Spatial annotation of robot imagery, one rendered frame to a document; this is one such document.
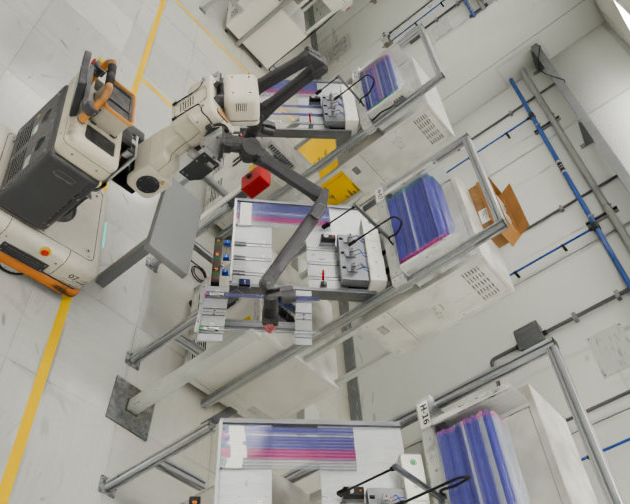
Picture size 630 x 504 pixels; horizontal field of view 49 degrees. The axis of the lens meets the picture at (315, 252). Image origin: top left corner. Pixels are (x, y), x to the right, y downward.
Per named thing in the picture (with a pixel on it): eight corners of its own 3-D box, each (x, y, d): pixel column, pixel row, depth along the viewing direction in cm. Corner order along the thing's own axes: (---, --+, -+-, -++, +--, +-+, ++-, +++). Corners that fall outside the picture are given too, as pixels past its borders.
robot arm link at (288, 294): (259, 281, 283) (263, 276, 275) (286, 276, 286) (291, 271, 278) (265, 309, 280) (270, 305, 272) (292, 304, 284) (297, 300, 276)
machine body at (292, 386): (173, 383, 368) (259, 329, 344) (186, 292, 421) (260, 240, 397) (256, 434, 402) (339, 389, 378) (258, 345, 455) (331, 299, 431)
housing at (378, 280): (366, 301, 338) (371, 279, 329) (356, 237, 375) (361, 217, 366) (382, 301, 339) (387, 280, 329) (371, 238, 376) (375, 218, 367)
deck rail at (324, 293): (228, 294, 328) (229, 285, 324) (228, 291, 329) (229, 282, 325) (375, 302, 336) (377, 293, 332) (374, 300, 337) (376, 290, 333)
